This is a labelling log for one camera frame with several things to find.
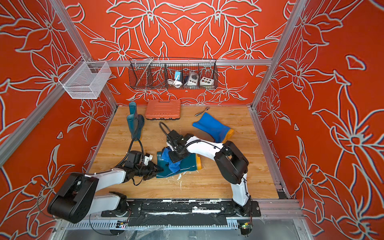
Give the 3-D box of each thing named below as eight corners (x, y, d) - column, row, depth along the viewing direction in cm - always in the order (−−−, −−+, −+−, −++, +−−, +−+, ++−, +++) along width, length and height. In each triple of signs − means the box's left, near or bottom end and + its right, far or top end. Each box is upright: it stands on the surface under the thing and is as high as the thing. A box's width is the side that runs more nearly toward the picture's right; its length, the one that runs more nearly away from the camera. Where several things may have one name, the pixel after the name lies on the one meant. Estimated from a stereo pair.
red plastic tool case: (144, 120, 112) (142, 116, 108) (148, 103, 124) (147, 99, 120) (180, 120, 112) (180, 116, 108) (181, 103, 124) (181, 99, 120)
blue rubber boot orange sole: (195, 127, 108) (196, 121, 102) (208, 117, 115) (208, 110, 109) (221, 147, 98) (223, 141, 92) (233, 134, 104) (235, 127, 98)
